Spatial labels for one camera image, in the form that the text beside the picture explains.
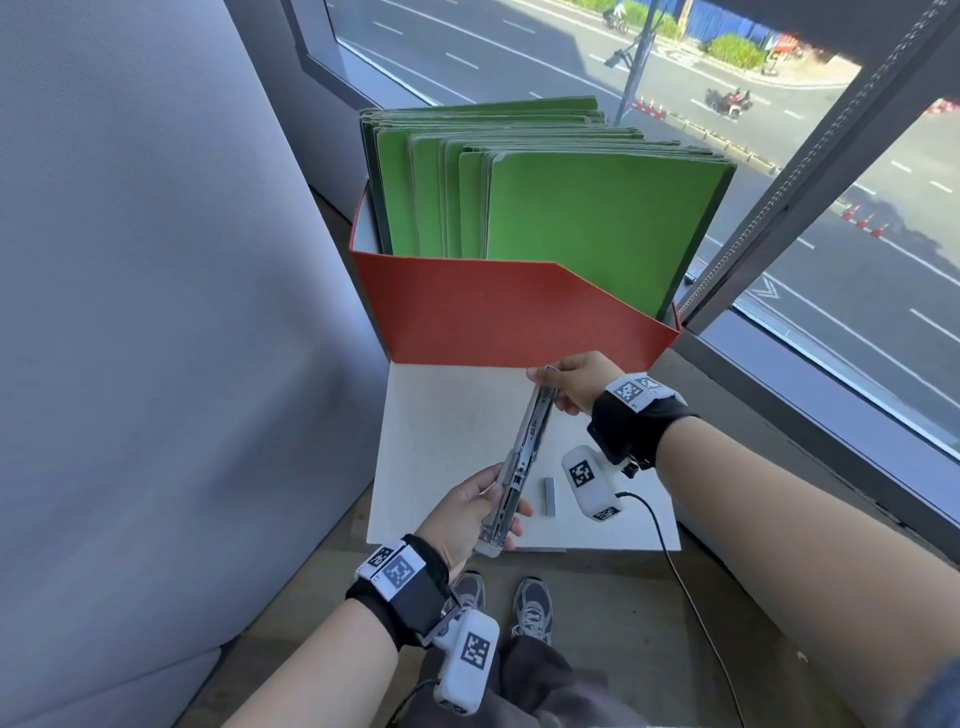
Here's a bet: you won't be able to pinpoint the grey sneaker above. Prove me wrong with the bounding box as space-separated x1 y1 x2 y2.
447 570 488 618
510 575 555 647

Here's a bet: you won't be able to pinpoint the grey trousers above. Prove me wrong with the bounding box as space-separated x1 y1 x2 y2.
396 632 627 728

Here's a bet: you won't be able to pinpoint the motorcycle with rider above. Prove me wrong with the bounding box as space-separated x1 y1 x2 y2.
708 87 756 122

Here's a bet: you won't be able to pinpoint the row of green folders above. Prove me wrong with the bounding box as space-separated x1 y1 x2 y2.
359 95 738 323

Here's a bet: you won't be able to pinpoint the person's left forearm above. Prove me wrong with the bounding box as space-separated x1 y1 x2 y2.
219 596 400 728

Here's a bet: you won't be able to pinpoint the person's left hand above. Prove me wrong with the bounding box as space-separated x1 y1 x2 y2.
416 462 536 583

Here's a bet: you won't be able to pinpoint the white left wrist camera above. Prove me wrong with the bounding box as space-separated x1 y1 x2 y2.
432 606 502 716

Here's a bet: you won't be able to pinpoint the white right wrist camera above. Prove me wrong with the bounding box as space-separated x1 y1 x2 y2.
561 444 626 523

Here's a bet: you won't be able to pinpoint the blue grey sleeve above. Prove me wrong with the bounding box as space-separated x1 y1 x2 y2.
918 658 960 728

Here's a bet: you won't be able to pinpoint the black left wrist strap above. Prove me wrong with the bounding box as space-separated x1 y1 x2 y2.
345 533 452 651

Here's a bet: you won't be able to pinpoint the white flat board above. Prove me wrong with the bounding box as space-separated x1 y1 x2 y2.
365 361 683 555

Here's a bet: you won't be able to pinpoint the black right camera cable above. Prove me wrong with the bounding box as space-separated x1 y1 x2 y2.
614 490 745 728

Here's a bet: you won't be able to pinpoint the person's right hand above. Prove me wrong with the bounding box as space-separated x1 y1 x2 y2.
525 351 628 419

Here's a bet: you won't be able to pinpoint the roadside barrier rail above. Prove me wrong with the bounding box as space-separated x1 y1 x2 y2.
666 111 782 178

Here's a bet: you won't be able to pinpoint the grey street lamp post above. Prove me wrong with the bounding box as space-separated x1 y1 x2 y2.
603 0 663 126

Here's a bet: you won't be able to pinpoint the person's right forearm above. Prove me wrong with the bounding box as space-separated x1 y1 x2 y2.
655 416 960 728

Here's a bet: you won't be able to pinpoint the black camera cable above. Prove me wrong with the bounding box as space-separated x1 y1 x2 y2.
381 677 445 728
614 490 745 728

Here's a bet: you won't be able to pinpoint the green roadside bush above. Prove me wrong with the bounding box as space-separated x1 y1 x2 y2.
704 30 768 71

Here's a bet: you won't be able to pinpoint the black left camera cable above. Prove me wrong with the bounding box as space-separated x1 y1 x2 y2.
381 677 445 728

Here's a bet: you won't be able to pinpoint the black wrist strap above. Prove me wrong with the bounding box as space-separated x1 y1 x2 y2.
586 372 701 471
345 533 452 651

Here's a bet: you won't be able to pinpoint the silver stapler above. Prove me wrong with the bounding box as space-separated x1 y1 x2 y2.
475 364 564 558

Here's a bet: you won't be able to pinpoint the grey fabric partition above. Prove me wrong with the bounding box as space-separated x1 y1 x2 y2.
0 0 393 728

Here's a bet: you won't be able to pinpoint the red cardboard file box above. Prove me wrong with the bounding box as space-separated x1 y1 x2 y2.
348 178 684 369

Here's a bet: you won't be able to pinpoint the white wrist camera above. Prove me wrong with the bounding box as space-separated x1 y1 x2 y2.
432 606 502 716
561 444 626 523

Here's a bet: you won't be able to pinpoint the grey left sneaker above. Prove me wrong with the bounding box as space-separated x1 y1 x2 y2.
447 570 488 618

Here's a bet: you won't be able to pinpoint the blue construction fence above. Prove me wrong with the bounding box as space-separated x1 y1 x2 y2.
678 0 778 43

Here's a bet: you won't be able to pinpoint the dark window frame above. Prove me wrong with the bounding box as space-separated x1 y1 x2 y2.
281 0 960 562

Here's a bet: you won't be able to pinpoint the black right wrist strap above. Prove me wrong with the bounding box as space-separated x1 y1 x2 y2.
586 372 701 471

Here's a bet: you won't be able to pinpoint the grey right sneaker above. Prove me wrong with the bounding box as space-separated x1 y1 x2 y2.
510 575 555 647

